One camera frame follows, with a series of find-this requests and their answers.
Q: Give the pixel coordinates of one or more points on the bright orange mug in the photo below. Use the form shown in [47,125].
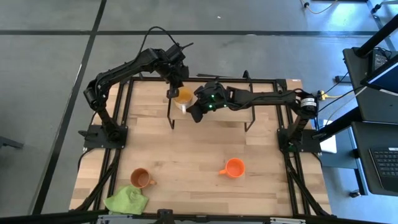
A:
[234,168]

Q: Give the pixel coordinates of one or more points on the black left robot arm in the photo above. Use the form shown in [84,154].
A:
[124,67]

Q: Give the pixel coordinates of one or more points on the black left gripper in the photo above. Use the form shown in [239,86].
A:
[177,74]

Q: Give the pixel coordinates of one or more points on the black power adapter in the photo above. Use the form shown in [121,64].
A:
[341,79]

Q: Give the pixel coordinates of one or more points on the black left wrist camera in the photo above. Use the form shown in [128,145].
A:
[175,53]

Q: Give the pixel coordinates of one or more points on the dark flat monitor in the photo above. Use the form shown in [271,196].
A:
[385,77]

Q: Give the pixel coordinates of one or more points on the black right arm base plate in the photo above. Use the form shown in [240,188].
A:
[308,144]

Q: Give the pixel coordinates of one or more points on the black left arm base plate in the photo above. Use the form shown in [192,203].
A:
[93,138]

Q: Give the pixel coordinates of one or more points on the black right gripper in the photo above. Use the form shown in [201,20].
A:
[211,96]

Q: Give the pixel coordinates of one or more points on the black desk with laptop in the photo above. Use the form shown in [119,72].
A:
[362,140]

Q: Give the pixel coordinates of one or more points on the black desk caster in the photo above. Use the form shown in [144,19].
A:
[354,194]

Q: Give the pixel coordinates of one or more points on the white box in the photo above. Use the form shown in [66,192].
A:
[329,146]

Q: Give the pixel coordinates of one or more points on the black desk with monitor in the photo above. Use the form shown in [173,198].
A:
[373,105]

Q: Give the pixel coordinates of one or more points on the green cloth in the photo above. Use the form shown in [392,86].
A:
[126,200]

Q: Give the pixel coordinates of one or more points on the aluminium rail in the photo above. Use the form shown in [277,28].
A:
[280,221]

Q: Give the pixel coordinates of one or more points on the black slanted pole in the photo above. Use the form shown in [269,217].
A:
[376,39]

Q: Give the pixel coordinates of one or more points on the grey chair leg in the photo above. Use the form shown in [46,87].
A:
[11,143]

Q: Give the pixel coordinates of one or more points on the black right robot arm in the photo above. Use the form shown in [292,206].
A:
[264,98]

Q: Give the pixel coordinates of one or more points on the black laptop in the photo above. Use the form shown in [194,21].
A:
[387,165]

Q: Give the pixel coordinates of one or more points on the terracotta brown mug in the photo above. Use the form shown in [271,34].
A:
[140,179]

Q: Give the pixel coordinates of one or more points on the pale metal desk frame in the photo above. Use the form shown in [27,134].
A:
[381,21]

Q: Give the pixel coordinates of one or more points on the wooden shelf with black legs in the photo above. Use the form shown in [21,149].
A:
[236,115]

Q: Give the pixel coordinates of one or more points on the black metal table frame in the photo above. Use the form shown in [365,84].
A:
[290,186]

